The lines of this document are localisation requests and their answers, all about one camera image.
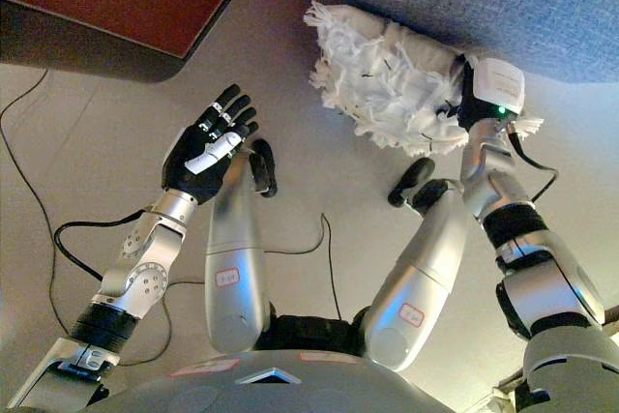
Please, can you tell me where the black right robot foot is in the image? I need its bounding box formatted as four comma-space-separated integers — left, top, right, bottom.
388, 157, 449, 209

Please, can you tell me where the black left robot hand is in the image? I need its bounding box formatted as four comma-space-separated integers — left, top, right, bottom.
161, 83, 260, 205

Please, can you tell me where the silver left robot leg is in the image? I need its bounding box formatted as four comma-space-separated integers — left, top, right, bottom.
203, 149, 272, 354

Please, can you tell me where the silver right robot leg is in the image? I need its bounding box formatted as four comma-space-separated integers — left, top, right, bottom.
362, 178, 470, 373

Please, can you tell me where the thick black cable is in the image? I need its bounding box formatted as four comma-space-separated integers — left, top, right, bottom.
52, 209, 146, 283

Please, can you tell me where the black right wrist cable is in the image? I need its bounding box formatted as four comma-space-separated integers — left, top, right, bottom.
505, 122, 560, 204

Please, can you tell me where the black left robot foot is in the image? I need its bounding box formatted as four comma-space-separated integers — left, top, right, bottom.
249, 139, 279, 198

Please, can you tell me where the white shaggy pillow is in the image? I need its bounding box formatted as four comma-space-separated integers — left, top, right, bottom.
303, 0, 545, 158

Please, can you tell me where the grey robot torso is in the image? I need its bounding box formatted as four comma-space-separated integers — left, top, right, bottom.
91, 313, 533, 413

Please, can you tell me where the black robot foot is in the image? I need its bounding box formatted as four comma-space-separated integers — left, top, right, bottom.
388, 157, 449, 209
249, 139, 279, 198

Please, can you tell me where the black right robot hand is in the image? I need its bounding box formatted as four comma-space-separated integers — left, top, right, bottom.
454, 55, 527, 133

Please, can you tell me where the silver robot leg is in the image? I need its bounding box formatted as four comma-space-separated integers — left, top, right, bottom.
362, 178, 470, 373
203, 149, 272, 354

